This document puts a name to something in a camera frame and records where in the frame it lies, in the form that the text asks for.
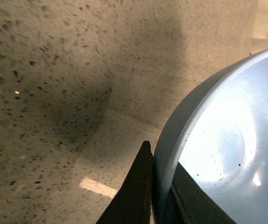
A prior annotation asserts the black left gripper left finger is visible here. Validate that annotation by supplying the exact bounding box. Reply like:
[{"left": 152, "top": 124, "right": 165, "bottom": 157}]
[{"left": 97, "top": 140, "right": 153, "bottom": 224}]

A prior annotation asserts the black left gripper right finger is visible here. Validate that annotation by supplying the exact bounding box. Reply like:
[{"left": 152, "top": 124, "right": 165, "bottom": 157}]
[{"left": 168, "top": 163, "right": 235, "bottom": 224}]

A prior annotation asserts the blue bowl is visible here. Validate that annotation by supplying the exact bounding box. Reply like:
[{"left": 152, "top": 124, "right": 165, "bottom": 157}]
[{"left": 152, "top": 49, "right": 268, "bottom": 224}]

